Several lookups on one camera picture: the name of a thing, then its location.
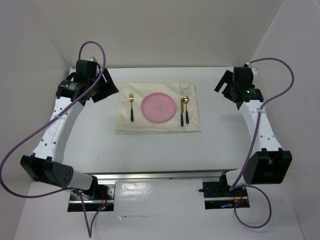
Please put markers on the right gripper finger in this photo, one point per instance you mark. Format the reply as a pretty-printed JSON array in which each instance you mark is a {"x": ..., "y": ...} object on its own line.
[
  {"x": 227, "y": 91},
  {"x": 227, "y": 78}
]

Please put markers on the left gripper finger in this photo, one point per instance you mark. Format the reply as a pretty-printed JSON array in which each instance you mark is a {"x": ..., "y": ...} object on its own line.
[
  {"x": 108, "y": 85},
  {"x": 101, "y": 93}
]

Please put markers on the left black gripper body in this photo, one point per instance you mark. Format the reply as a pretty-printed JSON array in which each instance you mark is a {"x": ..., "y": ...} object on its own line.
[{"x": 101, "y": 82}]

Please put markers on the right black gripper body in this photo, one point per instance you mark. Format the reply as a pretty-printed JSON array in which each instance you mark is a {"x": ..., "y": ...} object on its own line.
[{"x": 233, "y": 87}]

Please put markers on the gold fork green handle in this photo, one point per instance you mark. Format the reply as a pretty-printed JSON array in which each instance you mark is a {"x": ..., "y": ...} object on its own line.
[{"x": 131, "y": 100}]

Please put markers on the cream cloth placemat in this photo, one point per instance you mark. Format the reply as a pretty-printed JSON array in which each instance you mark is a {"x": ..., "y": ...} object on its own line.
[{"x": 140, "y": 124}]

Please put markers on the gold spoon green handle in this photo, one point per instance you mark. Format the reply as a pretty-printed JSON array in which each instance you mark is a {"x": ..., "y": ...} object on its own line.
[{"x": 186, "y": 100}]

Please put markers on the clear drinking glass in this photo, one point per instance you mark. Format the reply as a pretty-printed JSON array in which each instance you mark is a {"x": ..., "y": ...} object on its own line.
[{"x": 184, "y": 88}]

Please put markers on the gold knife green handle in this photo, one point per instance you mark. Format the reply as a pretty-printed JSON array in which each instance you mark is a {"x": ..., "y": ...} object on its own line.
[{"x": 182, "y": 112}]

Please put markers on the pink plate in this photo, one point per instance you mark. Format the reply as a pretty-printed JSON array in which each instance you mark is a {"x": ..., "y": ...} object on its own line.
[{"x": 158, "y": 107}]

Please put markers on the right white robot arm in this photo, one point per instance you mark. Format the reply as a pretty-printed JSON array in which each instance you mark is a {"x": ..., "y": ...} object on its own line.
[{"x": 275, "y": 175}]

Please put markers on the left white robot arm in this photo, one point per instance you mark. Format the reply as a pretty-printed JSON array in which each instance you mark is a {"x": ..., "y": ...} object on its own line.
[{"x": 45, "y": 164}]

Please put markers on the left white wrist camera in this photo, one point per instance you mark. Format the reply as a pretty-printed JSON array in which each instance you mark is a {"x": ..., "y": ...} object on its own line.
[{"x": 92, "y": 59}]

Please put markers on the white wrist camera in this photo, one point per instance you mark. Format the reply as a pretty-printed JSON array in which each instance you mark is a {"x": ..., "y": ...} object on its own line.
[
  {"x": 92, "y": 59},
  {"x": 253, "y": 69}
]

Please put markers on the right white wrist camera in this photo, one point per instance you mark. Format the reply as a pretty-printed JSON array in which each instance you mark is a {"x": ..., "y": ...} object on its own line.
[{"x": 253, "y": 69}]

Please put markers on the front aluminium rail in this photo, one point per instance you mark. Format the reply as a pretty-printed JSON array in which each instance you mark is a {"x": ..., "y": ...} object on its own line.
[{"x": 157, "y": 175}]

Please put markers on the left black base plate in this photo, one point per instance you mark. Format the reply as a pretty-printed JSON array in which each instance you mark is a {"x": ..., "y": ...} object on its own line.
[{"x": 100, "y": 199}]

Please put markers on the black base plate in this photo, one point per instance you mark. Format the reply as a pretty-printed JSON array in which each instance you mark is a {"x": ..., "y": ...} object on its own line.
[
  {"x": 100, "y": 199},
  {"x": 216, "y": 196}
]

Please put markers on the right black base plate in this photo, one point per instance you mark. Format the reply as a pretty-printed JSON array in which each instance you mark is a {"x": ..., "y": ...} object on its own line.
[{"x": 216, "y": 196}]

